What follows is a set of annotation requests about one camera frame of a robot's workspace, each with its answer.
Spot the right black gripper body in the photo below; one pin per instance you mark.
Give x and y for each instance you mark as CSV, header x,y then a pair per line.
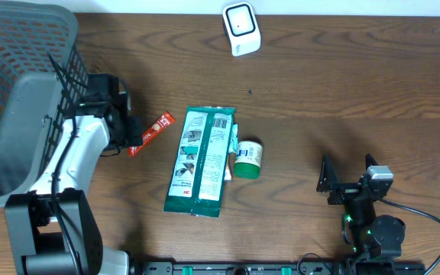
x,y
345,192

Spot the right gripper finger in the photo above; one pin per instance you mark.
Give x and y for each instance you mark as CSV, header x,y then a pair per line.
x,y
328,178
370,161

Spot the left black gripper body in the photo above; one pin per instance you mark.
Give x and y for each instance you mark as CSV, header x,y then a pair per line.
x,y
127,132

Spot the red sachet packet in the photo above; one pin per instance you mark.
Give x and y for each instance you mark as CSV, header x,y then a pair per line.
x,y
164,121

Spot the green-lidded white jar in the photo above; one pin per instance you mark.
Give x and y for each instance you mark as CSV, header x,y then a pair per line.
x,y
248,160

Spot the green white sponge package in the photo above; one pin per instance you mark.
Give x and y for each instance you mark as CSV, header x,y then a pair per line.
x,y
198,177

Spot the mint green wipes packet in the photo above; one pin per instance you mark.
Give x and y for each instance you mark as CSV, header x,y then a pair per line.
x,y
233,144

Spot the orange white box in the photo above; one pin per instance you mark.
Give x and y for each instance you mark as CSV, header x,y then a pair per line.
x,y
227,175

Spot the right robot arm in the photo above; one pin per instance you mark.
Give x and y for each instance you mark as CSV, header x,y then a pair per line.
x,y
376,239

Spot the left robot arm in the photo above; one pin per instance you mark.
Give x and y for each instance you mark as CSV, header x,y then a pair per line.
x,y
51,227

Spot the white barcode scanner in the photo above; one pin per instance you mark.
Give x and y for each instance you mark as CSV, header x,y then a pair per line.
x,y
241,28

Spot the grey plastic mesh basket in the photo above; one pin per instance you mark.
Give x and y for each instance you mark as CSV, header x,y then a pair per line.
x,y
38,57

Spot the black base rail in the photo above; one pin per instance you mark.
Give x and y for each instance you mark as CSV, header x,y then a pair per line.
x,y
306,267

